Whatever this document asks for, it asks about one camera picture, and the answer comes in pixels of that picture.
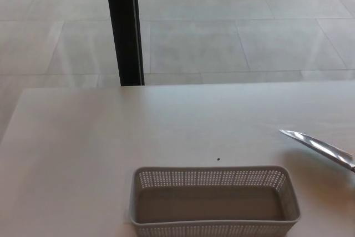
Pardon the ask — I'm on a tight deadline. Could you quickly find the grey perforated plastic basket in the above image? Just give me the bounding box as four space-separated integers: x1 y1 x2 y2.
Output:
129 165 301 237

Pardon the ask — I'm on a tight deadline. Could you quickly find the black vertical window frame post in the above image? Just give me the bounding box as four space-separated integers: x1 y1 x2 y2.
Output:
104 0 145 87

